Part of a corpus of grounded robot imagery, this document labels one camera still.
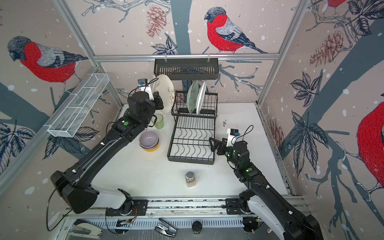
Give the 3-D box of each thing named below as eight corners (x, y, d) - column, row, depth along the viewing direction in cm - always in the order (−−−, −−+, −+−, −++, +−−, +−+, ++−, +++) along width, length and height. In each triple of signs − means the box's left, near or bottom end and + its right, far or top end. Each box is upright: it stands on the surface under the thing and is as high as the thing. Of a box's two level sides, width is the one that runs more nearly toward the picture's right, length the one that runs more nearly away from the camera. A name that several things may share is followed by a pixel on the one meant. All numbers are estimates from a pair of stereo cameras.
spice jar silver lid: (186, 186, 82) (185, 180, 73) (187, 178, 85) (185, 171, 76) (195, 186, 82) (195, 180, 73) (195, 178, 85) (195, 171, 76)
